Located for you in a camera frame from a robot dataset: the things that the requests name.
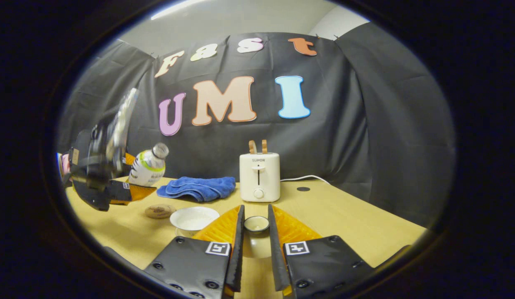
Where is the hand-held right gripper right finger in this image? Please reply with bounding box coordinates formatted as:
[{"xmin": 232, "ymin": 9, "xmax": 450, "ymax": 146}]
[{"xmin": 267, "ymin": 203, "xmax": 375, "ymax": 299}]

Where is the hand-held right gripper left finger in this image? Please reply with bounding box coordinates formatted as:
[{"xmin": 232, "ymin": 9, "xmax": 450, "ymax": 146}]
[{"xmin": 143, "ymin": 204, "xmax": 246, "ymax": 299}]

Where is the clear water bottle white label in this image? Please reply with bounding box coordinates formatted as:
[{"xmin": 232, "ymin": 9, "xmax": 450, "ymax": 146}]
[{"xmin": 127, "ymin": 142, "xmax": 170, "ymax": 187}]

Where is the round brown coaster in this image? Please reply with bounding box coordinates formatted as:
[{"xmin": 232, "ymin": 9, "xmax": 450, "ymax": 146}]
[{"xmin": 144, "ymin": 203, "xmax": 177, "ymax": 220}]

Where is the cream ceramic teacup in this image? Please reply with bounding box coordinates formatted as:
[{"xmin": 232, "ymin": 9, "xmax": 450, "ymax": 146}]
[{"xmin": 169, "ymin": 206, "xmax": 221, "ymax": 238}]

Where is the cream teacup lid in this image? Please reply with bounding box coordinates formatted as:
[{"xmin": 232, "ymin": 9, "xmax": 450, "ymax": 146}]
[{"xmin": 241, "ymin": 215, "xmax": 275, "ymax": 259}]

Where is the blue folded towel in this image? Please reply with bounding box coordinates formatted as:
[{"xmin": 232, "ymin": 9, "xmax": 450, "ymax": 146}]
[{"xmin": 156, "ymin": 176, "xmax": 237, "ymax": 203}]

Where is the white toaster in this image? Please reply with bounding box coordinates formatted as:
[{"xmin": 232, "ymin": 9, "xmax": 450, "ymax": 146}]
[{"xmin": 239, "ymin": 152, "xmax": 281, "ymax": 203}]

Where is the black backdrop cloth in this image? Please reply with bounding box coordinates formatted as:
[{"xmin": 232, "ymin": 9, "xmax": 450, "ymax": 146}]
[{"xmin": 56, "ymin": 23, "xmax": 456, "ymax": 228}]

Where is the white power cable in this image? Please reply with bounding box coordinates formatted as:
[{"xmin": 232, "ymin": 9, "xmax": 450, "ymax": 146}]
[{"xmin": 280, "ymin": 174, "xmax": 331, "ymax": 185}]

